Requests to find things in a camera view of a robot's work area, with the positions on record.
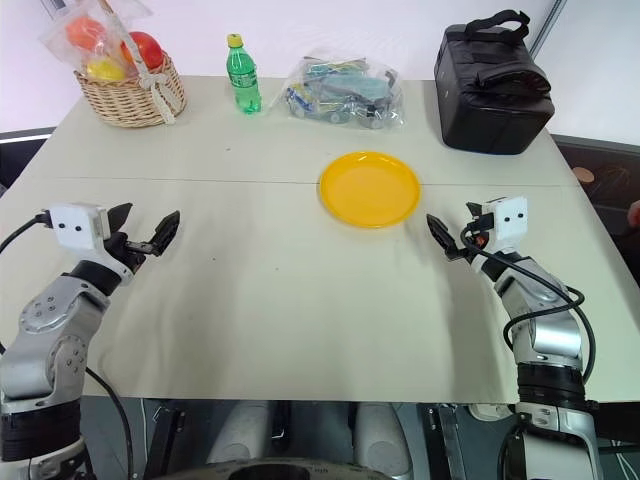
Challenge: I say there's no grey metal pole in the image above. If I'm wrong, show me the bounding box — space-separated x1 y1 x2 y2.
528 0 570 57

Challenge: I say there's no grey rounded robot leg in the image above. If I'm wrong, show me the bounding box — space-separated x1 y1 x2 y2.
351 402 412 476
206 401 272 467

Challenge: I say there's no clear plastic fruit bag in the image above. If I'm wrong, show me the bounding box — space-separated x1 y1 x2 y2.
39 0 157 84

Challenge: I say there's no dark rounded robot torso rim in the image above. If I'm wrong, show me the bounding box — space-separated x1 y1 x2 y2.
163 456 397 480

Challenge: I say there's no black fabric carry bag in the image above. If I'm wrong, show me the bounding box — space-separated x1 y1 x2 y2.
433 9 557 157

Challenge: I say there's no red apple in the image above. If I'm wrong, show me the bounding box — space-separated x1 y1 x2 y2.
121 30 167 72

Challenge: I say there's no black table leg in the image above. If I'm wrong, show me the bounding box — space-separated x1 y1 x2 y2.
421 402 462 480
143 399 187 480

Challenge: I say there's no white ribbon bow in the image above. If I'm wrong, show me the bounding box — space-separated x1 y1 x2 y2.
133 58 177 127

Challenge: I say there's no green plastic bottle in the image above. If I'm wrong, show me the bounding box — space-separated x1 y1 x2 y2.
225 33 263 116

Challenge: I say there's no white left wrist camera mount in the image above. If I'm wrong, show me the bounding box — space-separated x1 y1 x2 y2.
48 202 112 252

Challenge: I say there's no clear bag of toys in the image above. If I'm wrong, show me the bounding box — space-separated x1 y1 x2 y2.
269 46 408 133

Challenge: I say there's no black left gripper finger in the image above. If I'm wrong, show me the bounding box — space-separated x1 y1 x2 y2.
106 201 134 235
148 209 182 258

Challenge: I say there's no yellow plastic plate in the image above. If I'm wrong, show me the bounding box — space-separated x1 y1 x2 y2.
318 150 423 230

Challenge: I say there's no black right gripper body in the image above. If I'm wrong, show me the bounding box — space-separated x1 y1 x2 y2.
445 213 497 264

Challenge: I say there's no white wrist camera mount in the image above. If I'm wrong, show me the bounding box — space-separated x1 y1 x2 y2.
48 202 112 252
481 195 529 252

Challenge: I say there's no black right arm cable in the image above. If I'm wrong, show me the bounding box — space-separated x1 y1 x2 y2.
459 224 599 387

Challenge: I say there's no woven wicker basket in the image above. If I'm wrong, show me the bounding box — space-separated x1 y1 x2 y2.
73 52 188 129

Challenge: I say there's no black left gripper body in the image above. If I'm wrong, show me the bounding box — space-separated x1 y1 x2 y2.
101 231 161 276

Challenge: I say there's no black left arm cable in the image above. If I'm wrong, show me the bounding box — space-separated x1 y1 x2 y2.
0 212 136 480

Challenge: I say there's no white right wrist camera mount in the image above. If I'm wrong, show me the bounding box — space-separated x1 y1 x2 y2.
481 195 529 252

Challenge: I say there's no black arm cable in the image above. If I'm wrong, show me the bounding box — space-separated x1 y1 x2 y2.
0 212 136 480
459 224 599 387

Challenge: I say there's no beige table cloth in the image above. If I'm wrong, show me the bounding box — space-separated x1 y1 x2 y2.
0 74 640 405

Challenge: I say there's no yellow lemon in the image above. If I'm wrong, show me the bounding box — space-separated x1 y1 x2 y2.
85 56 127 83

